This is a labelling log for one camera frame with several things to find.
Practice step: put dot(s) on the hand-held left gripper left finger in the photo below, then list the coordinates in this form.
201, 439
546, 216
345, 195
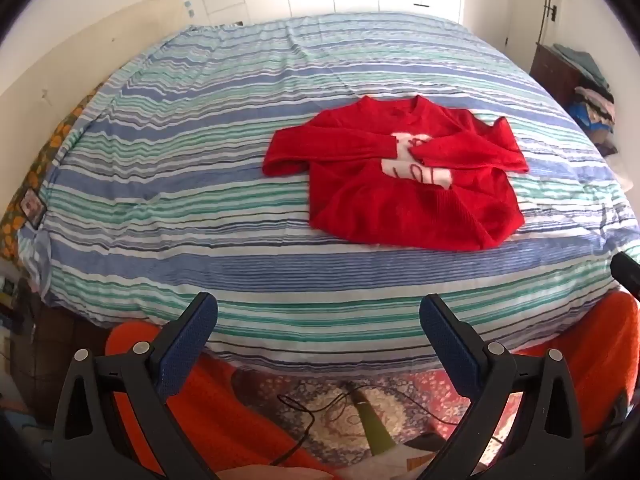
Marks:
187, 340

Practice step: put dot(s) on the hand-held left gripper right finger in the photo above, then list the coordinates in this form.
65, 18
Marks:
447, 340

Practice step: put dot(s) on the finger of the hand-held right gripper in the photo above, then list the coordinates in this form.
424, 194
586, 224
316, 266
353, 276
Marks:
627, 270

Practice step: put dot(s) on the red knitted sweater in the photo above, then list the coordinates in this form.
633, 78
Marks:
380, 200

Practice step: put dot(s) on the pile of folded clothes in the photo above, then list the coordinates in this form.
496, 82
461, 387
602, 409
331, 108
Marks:
590, 105

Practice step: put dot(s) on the patterned rug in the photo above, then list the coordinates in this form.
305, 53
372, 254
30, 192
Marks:
430, 385

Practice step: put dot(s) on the person's orange trousers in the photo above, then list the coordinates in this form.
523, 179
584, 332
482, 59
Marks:
220, 410

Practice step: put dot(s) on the yellow-green tapered object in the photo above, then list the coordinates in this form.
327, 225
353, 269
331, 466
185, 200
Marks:
372, 420

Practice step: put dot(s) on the striped bed cover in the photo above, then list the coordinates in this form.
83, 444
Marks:
200, 160

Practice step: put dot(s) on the dark wooden dresser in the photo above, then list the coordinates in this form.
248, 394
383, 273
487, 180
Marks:
550, 70

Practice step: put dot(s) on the beige headboard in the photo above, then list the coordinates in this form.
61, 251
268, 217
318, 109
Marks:
75, 45

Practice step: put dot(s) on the dark wooden bed frame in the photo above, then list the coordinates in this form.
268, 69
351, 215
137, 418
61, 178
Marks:
65, 330

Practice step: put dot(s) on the black wall bracket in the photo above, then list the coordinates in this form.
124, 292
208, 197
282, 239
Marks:
552, 12

